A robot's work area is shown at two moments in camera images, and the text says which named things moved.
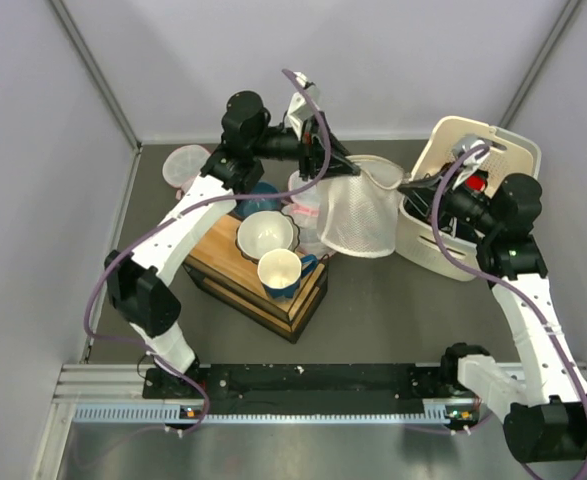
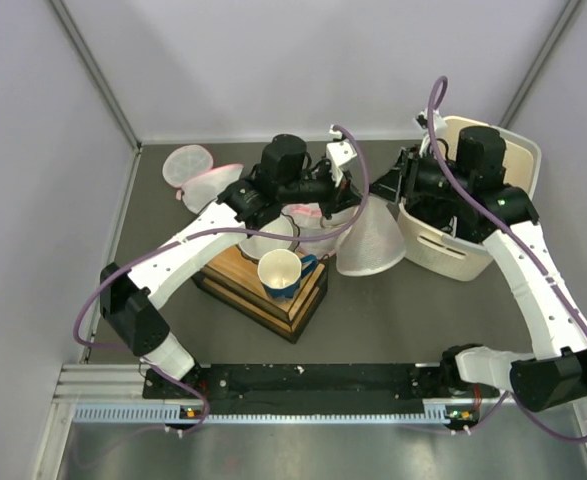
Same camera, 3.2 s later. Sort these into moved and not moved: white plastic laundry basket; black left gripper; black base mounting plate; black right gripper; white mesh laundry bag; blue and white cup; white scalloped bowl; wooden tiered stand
Moved: black right gripper; black left gripper; white mesh laundry bag
Not moved: white scalloped bowl; white plastic laundry basket; black base mounting plate; wooden tiered stand; blue and white cup
